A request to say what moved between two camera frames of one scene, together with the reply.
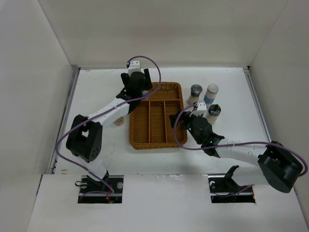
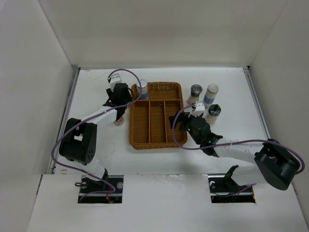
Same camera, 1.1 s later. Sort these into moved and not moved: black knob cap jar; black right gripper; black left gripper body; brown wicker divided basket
Moved: black left gripper body
Not moved: black right gripper; black knob cap jar; brown wicker divided basket
